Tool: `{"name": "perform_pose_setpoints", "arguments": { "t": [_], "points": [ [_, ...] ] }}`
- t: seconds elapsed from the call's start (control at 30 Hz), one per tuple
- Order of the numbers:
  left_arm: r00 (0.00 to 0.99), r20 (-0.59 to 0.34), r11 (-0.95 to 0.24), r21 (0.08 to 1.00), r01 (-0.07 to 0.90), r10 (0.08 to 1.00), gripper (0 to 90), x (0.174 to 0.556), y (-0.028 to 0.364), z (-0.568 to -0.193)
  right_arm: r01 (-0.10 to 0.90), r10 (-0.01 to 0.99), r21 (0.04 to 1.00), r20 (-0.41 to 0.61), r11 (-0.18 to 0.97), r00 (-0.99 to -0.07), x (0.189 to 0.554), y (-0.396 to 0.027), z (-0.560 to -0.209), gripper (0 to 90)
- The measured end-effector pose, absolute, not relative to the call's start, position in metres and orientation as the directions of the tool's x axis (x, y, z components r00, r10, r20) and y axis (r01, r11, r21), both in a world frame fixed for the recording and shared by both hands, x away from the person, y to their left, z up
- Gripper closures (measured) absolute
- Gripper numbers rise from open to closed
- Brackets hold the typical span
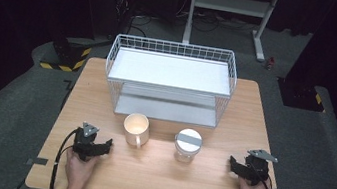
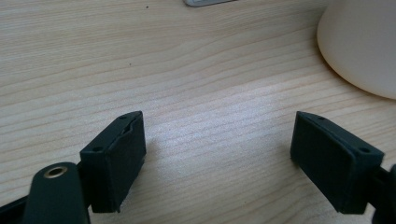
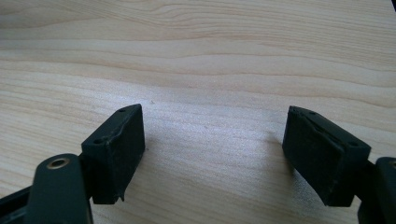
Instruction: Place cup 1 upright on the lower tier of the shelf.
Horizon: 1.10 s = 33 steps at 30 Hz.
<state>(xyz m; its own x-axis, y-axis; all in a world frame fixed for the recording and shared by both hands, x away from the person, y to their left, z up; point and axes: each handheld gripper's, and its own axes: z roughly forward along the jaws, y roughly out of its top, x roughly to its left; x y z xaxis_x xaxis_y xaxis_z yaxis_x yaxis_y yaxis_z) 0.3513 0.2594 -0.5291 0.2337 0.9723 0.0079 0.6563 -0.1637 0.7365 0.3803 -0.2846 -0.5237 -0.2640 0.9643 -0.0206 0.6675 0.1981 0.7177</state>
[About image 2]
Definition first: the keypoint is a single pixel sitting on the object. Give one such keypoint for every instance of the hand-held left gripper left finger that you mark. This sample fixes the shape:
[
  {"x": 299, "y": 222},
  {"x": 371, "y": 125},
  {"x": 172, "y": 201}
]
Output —
[{"x": 118, "y": 161}]

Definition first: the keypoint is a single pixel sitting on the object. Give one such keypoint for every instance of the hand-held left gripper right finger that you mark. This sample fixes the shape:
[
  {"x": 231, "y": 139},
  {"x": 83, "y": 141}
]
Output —
[{"x": 330, "y": 165}]

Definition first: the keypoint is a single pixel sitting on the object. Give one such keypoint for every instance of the cream mug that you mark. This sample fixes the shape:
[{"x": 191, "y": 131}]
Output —
[{"x": 361, "y": 46}]

